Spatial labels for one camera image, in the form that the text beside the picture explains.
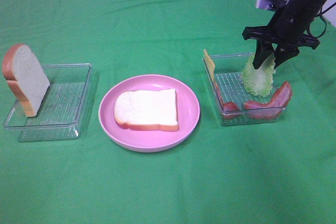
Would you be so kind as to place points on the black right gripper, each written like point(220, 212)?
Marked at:
point(285, 30)

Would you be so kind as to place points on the green toy lettuce leaf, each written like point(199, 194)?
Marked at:
point(259, 81)

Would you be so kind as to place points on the long toy bacon strip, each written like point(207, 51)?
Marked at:
point(272, 109)

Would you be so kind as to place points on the short toy bacon strip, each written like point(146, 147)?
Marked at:
point(230, 109)

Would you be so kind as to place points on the toy bread slice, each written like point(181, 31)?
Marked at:
point(147, 110)
point(25, 77)

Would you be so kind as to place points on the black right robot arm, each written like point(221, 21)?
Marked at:
point(309, 9)

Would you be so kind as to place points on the yellow toy cheese slice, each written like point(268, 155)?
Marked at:
point(210, 67)

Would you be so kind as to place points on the clear right plastic tray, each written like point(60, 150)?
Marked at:
point(227, 75)

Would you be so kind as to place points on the clear plastic tray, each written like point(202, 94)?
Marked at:
point(227, 75)
point(63, 110)

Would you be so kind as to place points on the pink round plate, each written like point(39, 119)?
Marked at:
point(188, 111)

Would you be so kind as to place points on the green tablecloth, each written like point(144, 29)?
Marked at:
point(282, 172)

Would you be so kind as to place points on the clear left plastic tray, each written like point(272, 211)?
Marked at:
point(63, 110)

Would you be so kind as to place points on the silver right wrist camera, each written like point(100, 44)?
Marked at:
point(272, 5)

